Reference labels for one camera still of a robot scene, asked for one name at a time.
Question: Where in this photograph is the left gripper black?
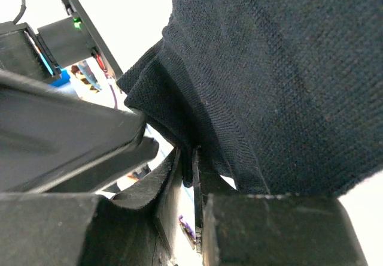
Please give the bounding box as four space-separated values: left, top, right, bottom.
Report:
1 0 145 192

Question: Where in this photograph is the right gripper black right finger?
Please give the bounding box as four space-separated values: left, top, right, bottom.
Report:
192 147 236 255

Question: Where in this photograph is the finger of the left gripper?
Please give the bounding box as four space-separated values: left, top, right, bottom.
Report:
29 137 159 193

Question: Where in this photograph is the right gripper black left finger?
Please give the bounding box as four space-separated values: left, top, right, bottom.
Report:
112 149 182 265

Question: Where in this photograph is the black sock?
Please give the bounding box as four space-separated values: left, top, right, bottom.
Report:
117 0 382 195

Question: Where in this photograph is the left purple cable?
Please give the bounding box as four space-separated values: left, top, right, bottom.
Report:
106 77 119 110

